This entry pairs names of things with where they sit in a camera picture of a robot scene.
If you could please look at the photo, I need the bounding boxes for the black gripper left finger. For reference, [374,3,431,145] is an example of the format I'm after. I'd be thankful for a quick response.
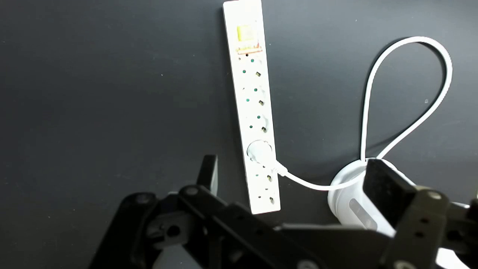
[198,156,218,196]

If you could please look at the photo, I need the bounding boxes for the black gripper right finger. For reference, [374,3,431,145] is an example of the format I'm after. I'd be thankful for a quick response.
[363,159,417,233]

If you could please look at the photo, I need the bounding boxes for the white electric kettle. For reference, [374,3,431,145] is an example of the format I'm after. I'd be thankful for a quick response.
[327,159,396,238]

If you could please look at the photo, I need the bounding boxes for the white power strip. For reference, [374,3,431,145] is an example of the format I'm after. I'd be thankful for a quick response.
[223,0,281,214]

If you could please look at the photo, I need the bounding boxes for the white kettle power cable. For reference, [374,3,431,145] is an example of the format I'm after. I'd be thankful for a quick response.
[275,34,454,193]

